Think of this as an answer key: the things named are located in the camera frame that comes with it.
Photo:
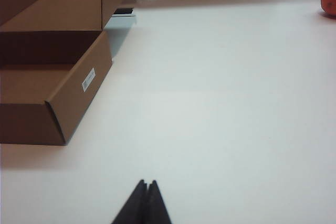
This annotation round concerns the brown cardboard box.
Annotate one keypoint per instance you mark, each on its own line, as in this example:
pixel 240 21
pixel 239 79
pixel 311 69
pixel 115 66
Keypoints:
pixel 78 90

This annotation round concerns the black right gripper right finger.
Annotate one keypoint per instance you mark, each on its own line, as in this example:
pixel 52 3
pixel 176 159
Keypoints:
pixel 156 208

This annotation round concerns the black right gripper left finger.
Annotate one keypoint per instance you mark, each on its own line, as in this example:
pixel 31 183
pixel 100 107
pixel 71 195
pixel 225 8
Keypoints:
pixel 132 208

